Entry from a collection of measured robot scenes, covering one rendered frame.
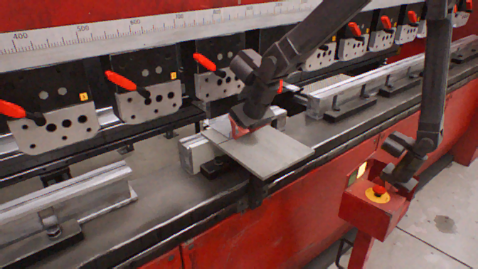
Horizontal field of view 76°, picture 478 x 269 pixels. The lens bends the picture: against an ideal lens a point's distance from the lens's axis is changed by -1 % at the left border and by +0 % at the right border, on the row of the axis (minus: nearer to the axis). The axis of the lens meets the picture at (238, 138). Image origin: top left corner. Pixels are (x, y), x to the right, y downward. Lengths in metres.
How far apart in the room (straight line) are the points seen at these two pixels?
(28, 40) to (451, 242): 2.17
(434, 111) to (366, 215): 0.37
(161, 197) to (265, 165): 0.30
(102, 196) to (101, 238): 0.10
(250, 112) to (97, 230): 0.46
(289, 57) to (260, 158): 0.26
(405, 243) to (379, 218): 1.07
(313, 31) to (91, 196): 0.61
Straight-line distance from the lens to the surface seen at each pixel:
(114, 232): 0.81
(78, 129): 0.71
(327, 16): 0.61
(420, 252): 2.11
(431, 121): 1.02
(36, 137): 0.71
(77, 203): 0.83
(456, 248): 2.23
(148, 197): 0.88
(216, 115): 0.90
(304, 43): 0.63
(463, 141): 2.95
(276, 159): 0.77
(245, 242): 1.07
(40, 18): 0.65
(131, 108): 0.73
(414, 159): 1.06
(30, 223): 0.83
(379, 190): 1.06
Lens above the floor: 1.43
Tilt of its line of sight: 31 degrees down
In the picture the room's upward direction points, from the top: straight up
